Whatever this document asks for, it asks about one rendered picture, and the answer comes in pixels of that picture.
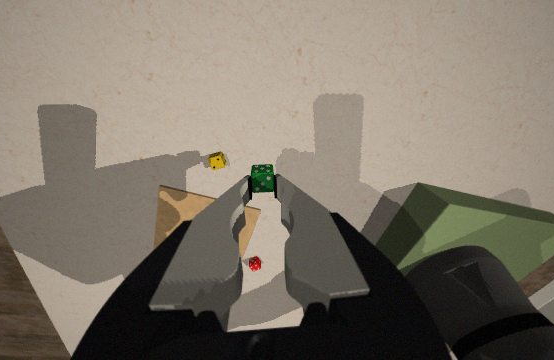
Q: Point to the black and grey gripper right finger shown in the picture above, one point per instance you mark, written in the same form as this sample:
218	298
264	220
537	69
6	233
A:
327	260

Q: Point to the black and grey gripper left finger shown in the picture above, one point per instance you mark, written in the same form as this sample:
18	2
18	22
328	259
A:
196	268

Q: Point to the yellow die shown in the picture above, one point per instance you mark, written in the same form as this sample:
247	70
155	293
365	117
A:
217	160

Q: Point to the tan flat mat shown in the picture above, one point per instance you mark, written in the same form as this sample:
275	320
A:
175	206

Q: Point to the green die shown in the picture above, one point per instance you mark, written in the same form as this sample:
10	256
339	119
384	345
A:
262	178

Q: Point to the red die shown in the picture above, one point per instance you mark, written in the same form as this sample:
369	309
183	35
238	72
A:
255	263

